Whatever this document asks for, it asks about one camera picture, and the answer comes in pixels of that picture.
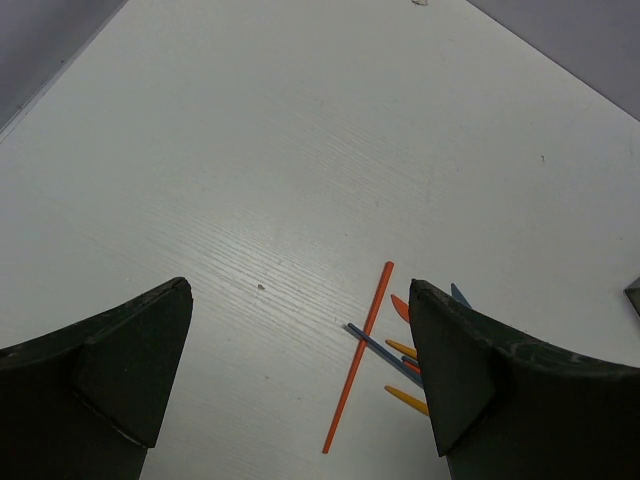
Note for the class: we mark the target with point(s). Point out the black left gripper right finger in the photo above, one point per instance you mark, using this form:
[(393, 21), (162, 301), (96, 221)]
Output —
[(506, 405)]

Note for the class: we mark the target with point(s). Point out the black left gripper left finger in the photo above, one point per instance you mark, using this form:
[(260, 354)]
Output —
[(88, 401)]

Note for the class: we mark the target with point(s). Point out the orange chopstick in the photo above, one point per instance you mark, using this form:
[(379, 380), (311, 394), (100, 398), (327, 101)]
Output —
[(412, 367), (359, 352)]

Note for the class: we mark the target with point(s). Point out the blue plastic knife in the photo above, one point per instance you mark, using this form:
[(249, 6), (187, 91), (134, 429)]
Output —
[(458, 296)]

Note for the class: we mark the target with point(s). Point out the orange plastic knife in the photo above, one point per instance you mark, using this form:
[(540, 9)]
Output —
[(401, 307)]

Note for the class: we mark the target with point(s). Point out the smoky grey plastic container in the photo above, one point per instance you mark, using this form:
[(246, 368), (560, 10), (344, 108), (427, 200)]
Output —
[(632, 293)]

